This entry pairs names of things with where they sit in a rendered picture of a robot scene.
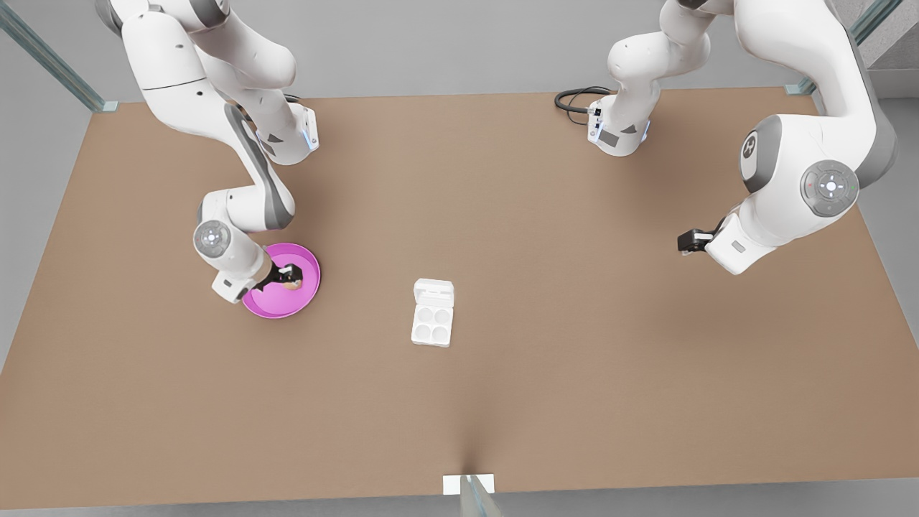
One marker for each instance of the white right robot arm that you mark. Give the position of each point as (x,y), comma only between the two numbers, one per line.
(172,64)

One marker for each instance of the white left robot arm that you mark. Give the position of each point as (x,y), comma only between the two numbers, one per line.
(804,93)

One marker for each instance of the white egg box lid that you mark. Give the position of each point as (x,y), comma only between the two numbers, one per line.
(434,290)

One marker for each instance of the white egg box base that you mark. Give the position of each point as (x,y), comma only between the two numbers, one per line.
(431,326)

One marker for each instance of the pink round plate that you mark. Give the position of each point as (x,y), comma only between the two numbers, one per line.
(287,305)

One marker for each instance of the silver frame post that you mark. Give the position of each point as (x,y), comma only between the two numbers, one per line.
(854,32)
(470,492)
(50,59)

